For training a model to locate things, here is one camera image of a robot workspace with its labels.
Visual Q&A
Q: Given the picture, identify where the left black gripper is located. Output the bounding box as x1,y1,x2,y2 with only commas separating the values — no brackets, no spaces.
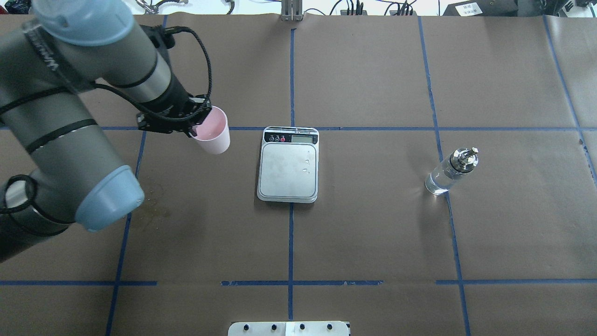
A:
136,94,212,138

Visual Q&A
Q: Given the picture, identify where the pink plastic cup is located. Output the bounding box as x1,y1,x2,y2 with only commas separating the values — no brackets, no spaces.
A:
191,106,230,155

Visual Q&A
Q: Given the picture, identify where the clear glass sauce bottle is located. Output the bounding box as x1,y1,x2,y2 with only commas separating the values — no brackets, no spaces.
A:
424,147,479,196

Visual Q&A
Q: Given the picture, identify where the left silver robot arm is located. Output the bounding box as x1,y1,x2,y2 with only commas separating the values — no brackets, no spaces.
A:
1,0,213,262

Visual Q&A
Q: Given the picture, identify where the silver digital kitchen scale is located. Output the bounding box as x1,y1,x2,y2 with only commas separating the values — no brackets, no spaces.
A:
257,126,319,203

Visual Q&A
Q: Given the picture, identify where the black box with label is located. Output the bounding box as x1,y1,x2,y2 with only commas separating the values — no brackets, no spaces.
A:
441,0,518,17

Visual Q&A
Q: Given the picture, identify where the aluminium frame post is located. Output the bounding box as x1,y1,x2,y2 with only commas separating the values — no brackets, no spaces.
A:
280,0,304,22

